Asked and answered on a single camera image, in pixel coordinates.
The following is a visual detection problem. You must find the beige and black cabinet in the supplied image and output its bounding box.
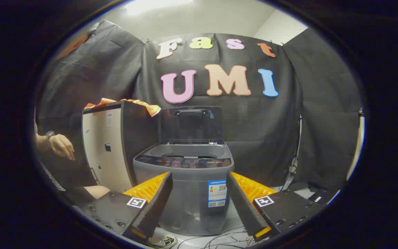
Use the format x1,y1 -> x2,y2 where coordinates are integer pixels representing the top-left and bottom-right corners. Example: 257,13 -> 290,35
82,100 -> 160,193

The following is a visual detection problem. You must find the person's shoe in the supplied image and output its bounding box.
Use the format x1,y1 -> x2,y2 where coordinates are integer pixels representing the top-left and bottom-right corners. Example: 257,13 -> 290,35
151,234 -> 178,248

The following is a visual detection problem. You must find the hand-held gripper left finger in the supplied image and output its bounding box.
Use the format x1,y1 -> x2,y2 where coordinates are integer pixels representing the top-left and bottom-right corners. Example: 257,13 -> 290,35
70,171 -> 173,247

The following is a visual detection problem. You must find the grey washing machine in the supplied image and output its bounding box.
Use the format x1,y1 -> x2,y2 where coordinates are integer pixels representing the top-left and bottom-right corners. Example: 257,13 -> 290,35
133,139 -> 236,236

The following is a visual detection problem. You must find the tangle of thin floor cables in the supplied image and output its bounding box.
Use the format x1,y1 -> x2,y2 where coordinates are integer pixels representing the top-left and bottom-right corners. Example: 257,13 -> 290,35
178,227 -> 255,249

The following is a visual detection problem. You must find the orange shirt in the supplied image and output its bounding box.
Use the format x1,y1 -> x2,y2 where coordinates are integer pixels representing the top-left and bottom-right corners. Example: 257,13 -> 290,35
84,98 -> 161,117

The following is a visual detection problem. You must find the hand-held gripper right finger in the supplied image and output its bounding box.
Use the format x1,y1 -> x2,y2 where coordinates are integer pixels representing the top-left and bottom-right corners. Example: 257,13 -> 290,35
226,171 -> 324,242

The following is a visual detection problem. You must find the black backdrop cloth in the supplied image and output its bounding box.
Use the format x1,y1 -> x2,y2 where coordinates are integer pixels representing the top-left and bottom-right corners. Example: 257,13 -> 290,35
35,20 -> 363,194

